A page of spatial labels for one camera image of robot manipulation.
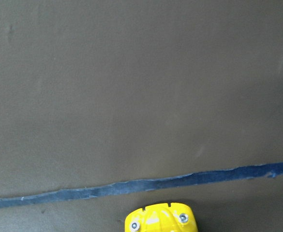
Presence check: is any yellow beetle toy car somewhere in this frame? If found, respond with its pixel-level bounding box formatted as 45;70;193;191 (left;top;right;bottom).
124;203;198;232

